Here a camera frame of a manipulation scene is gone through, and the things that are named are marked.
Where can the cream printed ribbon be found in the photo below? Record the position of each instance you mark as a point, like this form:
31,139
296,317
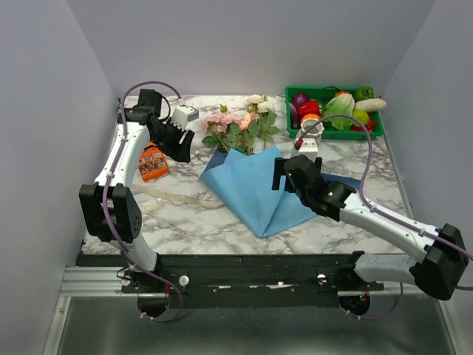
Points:
151,199

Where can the orange snack packet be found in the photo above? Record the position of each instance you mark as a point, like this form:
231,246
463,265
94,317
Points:
152,163

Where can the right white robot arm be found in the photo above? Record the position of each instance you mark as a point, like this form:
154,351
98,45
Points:
434,259

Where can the white radish toy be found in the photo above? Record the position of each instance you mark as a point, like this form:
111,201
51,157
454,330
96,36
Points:
370,105

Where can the orange pumpkin toy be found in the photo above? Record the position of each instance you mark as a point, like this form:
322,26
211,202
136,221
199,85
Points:
310,116

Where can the white ribbed ceramic vase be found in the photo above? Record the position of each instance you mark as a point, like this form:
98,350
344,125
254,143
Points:
309,129

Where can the aluminium rail frame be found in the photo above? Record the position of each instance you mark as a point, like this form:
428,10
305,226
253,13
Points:
93,316

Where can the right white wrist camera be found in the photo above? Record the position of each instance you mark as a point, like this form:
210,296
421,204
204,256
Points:
307,147

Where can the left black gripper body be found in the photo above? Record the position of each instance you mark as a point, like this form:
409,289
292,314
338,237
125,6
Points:
168,137

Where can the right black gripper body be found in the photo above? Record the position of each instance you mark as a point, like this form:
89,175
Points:
304,195

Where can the purple onion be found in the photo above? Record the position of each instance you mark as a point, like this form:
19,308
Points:
300,99

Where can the red bell pepper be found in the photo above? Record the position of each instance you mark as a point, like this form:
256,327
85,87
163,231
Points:
309,107

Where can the white rose stem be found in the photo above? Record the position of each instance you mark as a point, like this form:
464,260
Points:
261,119

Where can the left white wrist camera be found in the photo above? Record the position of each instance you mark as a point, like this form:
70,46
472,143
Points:
184,114

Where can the green apple toy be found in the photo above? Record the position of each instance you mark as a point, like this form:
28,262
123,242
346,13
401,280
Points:
362,117

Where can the green plastic basket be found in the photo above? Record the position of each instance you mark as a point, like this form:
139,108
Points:
323,95

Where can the black mounting base plate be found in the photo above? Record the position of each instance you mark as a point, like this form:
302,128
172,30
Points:
248,281

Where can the pink rose bunch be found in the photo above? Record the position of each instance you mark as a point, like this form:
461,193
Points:
227,131

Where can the blue flower bouquet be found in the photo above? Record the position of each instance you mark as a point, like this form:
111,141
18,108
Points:
244,184

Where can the green lettuce toy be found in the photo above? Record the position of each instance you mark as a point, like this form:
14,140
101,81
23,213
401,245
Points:
337,108

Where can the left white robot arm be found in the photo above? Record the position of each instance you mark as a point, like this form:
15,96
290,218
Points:
110,210

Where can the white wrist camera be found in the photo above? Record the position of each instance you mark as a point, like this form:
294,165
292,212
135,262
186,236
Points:
184,114
307,147

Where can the green bell pepper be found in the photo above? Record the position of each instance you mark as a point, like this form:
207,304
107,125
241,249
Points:
363,93

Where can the red chili peppers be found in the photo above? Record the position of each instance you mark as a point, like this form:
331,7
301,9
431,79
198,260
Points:
371,125

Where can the purple eggplant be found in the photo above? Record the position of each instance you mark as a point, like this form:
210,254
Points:
294,117

